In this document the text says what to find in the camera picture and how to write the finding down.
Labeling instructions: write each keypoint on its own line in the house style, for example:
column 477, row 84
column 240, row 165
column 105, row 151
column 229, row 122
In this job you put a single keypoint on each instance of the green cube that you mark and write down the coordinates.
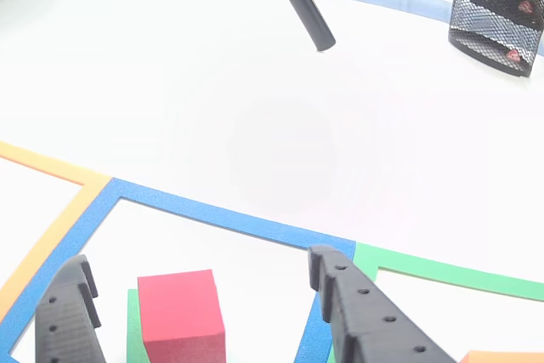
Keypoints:
column 134, row 329

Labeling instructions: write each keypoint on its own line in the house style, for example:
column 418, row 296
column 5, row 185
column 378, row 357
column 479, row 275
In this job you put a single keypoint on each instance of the small red cube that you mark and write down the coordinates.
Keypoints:
column 178, row 307

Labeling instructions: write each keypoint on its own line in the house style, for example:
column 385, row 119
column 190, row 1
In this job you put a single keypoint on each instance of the orange cube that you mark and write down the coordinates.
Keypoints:
column 501, row 358

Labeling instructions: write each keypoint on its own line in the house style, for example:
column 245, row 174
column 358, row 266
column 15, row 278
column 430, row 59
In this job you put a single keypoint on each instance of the black mesh bin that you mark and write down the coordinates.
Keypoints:
column 493, row 18

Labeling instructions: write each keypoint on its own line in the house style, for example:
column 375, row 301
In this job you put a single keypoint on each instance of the grey rod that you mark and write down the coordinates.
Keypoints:
column 302, row 1

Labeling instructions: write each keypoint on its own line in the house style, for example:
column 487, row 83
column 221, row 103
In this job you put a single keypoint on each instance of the orange square frame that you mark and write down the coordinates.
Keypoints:
column 55, row 227

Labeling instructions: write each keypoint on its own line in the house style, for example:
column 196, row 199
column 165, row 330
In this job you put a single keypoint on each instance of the blue square frame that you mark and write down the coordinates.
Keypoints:
column 212, row 214

